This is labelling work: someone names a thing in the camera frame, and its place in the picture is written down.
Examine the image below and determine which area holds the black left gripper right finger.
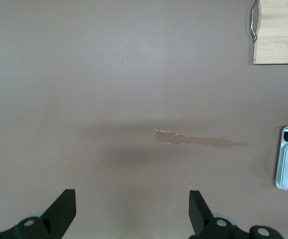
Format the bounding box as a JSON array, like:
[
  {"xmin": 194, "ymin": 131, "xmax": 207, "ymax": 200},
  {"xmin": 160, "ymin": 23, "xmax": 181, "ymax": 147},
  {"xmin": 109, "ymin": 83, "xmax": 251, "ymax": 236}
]
[{"xmin": 188, "ymin": 190, "xmax": 283, "ymax": 239}]

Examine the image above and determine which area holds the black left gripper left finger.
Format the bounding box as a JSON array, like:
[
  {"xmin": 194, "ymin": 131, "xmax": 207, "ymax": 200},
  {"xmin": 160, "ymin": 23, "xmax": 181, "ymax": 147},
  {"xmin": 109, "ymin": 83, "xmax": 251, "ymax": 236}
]
[{"xmin": 0, "ymin": 189, "xmax": 77, "ymax": 239}]

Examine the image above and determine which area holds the brown table cover mat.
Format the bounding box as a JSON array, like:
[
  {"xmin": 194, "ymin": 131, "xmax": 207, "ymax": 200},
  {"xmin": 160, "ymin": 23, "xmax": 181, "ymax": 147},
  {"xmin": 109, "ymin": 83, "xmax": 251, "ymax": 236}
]
[{"xmin": 0, "ymin": 0, "xmax": 288, "ymax": 239}]

